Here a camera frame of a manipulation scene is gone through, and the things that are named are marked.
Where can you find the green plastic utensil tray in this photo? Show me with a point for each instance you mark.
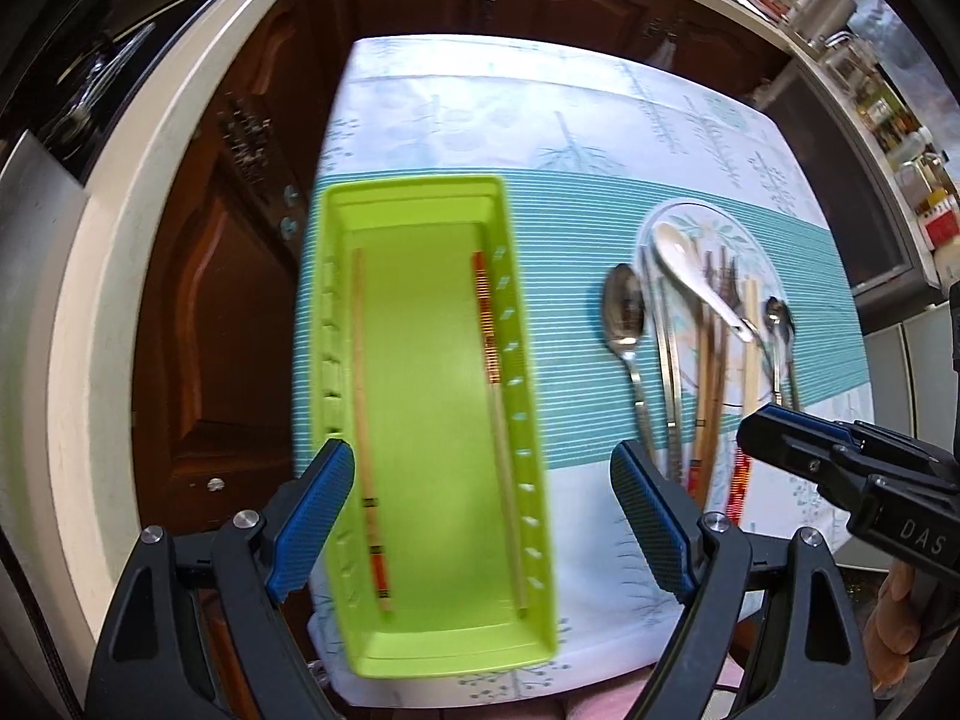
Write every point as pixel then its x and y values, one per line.
pixel 427 390

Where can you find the row of kitchen jars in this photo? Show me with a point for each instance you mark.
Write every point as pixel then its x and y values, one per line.
pixel 825 7

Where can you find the black gas stove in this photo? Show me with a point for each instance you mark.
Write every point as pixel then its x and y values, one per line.
pixel 112 52

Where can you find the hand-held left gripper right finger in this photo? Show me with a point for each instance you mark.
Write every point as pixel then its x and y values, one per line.
pixel 651 517

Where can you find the person's right hand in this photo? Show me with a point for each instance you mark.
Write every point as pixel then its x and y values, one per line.
pixel 892 615

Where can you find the white ceramic spoon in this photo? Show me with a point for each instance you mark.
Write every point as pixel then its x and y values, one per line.
pixel 679 251

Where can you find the metal cabinet knob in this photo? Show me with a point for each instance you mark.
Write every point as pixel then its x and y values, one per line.
pixel 215 485

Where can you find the cream kitchen countertop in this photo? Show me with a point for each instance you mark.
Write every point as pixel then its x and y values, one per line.
pixel 97 277

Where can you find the small metal spoon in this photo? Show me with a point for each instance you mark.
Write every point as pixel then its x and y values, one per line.
pixel 775 315

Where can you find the white teal printed tablecloth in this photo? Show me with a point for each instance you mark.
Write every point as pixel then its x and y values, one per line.
pixel 562 225

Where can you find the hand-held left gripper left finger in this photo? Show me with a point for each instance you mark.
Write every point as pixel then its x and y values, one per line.
pixel 316 514

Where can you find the large metal spoon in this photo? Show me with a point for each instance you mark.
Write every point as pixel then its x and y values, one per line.
pixel 622 315

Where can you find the brown wooden cabinet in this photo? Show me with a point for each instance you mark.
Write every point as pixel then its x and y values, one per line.
pixel 225 315

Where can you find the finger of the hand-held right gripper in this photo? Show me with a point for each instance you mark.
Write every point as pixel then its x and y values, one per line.
pixel 806 420
pixel 780 444

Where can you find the metal chopstick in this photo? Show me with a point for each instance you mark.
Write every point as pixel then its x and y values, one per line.
pixel 673 390
pixel 660 360

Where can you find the brown wooden chopstick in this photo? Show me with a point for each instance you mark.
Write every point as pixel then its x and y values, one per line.
pixel 716 382
pixel 705 390
pixel 361 390
pixel 726 352

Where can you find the light red-striped chopstick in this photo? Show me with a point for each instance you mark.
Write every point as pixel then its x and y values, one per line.
pixel 499 420
pixel 750 360

